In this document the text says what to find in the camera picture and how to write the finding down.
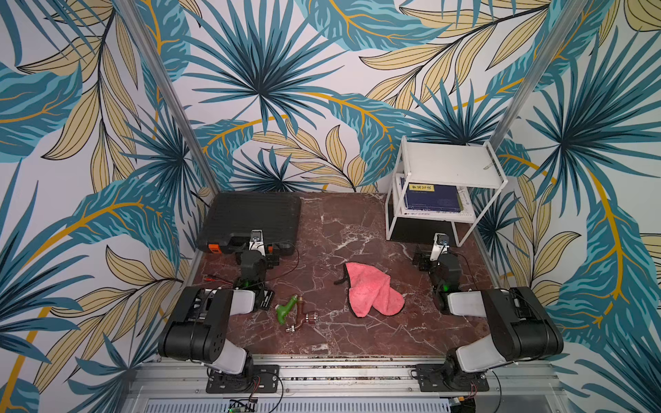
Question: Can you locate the pink cleaning cloth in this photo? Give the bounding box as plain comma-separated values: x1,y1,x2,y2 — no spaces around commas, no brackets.
342,263,405,318

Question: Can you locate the white two-tier bookshelf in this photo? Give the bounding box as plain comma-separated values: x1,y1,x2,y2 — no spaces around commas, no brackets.
385,139,508,247

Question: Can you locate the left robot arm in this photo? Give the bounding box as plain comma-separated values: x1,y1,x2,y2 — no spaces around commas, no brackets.
158,250,274,384

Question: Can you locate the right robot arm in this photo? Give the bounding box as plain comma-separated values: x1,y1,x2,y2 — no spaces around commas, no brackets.
412,250,564,394

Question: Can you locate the black plastic tool case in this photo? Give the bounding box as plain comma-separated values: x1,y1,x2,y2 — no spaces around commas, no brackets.
196,192,301,256

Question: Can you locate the red copper pipe fitting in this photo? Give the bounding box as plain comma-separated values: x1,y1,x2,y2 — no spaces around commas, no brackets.
286,301,318,333

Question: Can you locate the dark blue book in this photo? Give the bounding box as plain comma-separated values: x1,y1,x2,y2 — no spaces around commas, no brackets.
405,183,462,213

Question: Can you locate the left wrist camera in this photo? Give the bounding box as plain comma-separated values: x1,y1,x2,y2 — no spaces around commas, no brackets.
249,230,266,256

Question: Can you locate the green handled tool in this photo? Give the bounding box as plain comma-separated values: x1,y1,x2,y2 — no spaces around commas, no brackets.
275,294,300,325

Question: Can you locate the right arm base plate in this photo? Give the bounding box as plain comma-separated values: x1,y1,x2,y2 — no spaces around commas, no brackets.
412,364,490,394

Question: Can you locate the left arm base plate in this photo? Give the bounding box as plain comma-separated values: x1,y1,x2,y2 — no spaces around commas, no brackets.
206,365,280,394

